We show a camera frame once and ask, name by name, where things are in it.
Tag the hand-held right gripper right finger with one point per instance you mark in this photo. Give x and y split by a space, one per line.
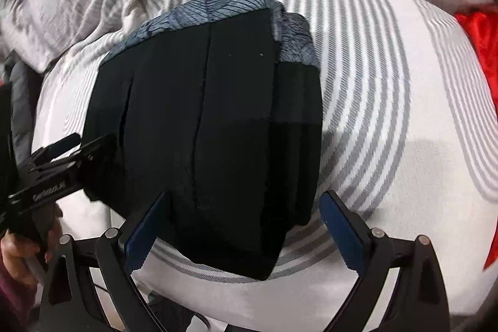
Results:
342 234

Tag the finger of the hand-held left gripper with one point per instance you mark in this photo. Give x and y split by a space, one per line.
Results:
62 144
89 155

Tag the black pants with grey waistband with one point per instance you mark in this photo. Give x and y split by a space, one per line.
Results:
233 122

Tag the person's left hand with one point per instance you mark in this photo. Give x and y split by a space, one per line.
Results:
17 258

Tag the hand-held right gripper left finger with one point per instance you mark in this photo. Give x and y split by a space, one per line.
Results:
146 234

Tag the person's left forearm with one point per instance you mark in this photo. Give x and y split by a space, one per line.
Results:
13 306

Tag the crumpled white grey blanket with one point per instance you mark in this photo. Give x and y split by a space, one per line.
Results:
58 5

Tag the grey padded cloth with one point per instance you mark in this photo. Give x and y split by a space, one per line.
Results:
23 102

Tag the white grey striped bed sheet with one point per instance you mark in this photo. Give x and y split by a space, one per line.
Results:
389 145

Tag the red cloth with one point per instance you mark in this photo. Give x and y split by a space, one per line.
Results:
480 32

